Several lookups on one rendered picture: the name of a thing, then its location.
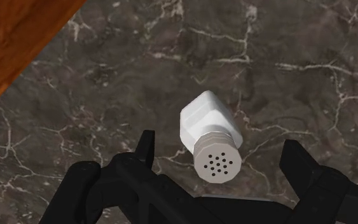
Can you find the white salt shaker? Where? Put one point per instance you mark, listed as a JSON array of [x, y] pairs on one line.
[[211, 136]]

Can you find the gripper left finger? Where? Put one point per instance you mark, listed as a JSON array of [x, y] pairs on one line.
[[129, 183]]

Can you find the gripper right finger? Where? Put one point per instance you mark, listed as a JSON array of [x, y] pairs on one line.
[[318, 186]]

